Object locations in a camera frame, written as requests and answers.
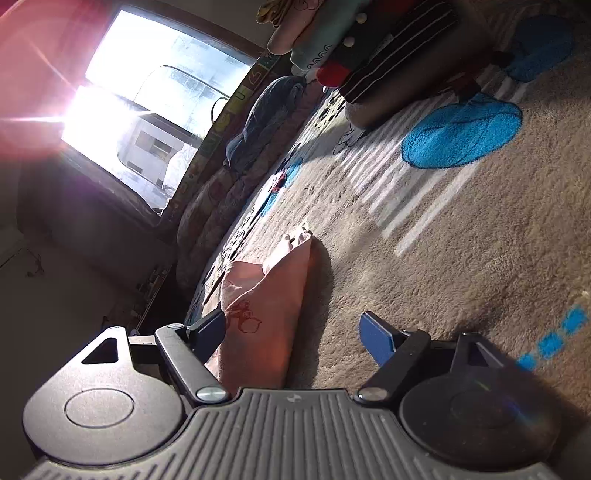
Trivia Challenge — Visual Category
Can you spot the pink patterned baby garment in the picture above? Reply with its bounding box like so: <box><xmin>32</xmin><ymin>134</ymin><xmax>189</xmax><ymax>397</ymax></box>
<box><xmin>206</xmin><ymin>224</ymin><xmax>318</xmax><ymax>394</ymax></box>

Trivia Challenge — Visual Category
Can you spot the Mickey Mouse plush blanket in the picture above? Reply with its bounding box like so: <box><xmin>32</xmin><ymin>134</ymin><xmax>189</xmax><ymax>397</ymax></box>
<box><xmin>190</xmin><ymin>1</ymin><xmax>590</xmax><ymax>414</ymax></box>

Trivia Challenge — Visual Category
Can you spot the dark teal folded blanket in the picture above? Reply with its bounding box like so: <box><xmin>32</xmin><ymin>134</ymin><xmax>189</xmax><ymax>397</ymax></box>
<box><xmin>225</xmin><ymin>76</ymin><xmax>307</xmax><ymax>174</ymax></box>

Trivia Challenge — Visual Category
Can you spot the red folded garment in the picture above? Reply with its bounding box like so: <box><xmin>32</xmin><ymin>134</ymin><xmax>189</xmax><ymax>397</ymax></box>
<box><xmin>315</xmin><ymin>60</ymin><xmax>352</xmax><ymax>88</ymax></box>

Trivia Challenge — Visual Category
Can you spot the beige folded garment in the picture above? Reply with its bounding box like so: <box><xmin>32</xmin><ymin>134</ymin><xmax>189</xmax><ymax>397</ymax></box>
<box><xmin>346</xmin><ymin>1</ymin><xmax>495</xmax><ymax>129</ymax></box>

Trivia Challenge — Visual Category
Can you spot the black striped folded garment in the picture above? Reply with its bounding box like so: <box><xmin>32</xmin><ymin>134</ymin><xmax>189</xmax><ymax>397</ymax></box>
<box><xmin>329</xmin><ymin>0</ymin><xmax>459</xmax><ymax>103</ymax></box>

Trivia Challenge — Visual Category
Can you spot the pink folded garment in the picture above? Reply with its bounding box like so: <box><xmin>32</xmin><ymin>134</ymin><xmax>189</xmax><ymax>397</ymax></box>
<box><xmin>267</xmin><ymin>7</ymin><xmax>315</xmax><ymax>55</ymax></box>

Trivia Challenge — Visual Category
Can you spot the teal folded garment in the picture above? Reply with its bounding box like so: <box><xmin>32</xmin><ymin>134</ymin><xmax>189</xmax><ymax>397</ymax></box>
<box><xmin>290</xmin><ymin>0</ymin><xmax>370</xmax><ymax>71</ymax></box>

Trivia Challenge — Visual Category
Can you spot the yellow folded garment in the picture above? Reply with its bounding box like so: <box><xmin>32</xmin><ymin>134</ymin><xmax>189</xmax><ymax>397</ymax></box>
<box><xmin>256</xmin><ymin>0</ymin><xmax>308</xmax><ymax>28</ymax></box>

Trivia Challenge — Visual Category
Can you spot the colourful bed bumper rail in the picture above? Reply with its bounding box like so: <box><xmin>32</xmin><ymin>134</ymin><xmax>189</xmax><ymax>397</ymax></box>
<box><xmin>158</xmin><ymin>52</ymin><xmax>281</xmax><ymax>230</ymax></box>

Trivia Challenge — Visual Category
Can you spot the window frame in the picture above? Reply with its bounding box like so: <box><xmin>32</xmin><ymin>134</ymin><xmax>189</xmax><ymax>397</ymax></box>
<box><xmin>62</xmin><ymin>5</ymin><xmax>254</xmax><ymax>215</ymax></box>

